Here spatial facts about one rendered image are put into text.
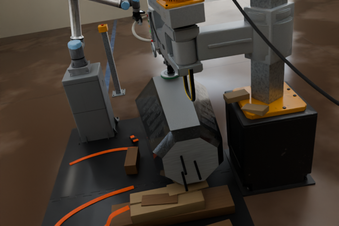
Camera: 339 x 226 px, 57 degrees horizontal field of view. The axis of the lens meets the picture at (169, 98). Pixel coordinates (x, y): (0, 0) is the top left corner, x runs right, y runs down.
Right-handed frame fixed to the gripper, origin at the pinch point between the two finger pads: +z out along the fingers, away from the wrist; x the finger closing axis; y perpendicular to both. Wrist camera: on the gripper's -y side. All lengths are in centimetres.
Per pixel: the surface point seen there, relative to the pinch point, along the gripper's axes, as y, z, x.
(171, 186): 118, 21, 162
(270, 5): 13, -104, 162
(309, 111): 15, -33, 217
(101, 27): 11, 36, -71
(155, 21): 38, -60, 70
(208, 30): 43, -86, 133
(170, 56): 60, -56, 109
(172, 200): 128, 16, 173
